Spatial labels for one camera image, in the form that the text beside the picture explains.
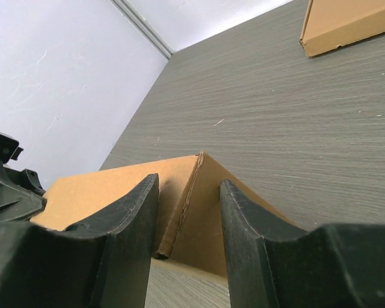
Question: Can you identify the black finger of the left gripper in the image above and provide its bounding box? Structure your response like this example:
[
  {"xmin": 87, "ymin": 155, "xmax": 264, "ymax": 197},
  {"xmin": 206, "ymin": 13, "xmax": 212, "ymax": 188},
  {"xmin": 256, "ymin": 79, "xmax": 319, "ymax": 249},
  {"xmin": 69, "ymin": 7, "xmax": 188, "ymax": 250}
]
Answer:
[{"xmin": 0, "ymin": 161, "xmax": 47, "ymax": 221}]

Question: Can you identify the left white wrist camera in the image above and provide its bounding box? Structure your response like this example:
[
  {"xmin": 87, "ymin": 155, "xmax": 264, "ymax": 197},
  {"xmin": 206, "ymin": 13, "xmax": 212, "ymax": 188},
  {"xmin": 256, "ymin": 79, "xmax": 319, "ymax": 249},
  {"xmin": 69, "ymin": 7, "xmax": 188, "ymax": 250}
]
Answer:
[{"xmin": 0, "ymin": 132, "xmax": 24, "ymax": 164}]

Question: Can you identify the brown cardboard box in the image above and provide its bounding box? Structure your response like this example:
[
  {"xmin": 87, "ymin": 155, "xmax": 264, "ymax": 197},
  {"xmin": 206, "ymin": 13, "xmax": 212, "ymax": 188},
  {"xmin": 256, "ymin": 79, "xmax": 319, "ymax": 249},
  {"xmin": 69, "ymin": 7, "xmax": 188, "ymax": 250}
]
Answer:
[
  {"xmin": 300, "ymin": 0, "xmax": 385, "ymax": 57},
  {"xmin": 31, "ymin": 151, "xmax": 288, "ymax": 278}
]

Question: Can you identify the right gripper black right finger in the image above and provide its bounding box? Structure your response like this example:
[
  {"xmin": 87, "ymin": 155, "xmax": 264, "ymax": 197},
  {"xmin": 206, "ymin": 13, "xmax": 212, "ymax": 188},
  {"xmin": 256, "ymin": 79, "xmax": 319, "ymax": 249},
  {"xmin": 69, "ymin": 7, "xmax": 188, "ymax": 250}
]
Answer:
[{"xmin": 220, "ymin": 180, "xmax": 314, "ymax": 307}]

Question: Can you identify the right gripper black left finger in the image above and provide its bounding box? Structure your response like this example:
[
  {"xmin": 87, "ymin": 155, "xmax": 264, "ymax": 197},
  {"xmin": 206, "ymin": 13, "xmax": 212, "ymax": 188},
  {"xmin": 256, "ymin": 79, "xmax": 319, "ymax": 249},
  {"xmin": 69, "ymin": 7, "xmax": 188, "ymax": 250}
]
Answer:
[{"xmin": 65, "ymin": 174, "xmax": 159, "ymax": 307}]

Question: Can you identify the left aluminium frame post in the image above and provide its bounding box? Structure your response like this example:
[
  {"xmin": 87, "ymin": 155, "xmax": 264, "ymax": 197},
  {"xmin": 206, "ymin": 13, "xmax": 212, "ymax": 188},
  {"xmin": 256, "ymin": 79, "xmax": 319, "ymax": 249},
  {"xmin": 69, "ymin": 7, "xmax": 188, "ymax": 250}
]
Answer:
[{"xmin": 111, "ymin": 0, "xmax": 174, "ymax": 60}]

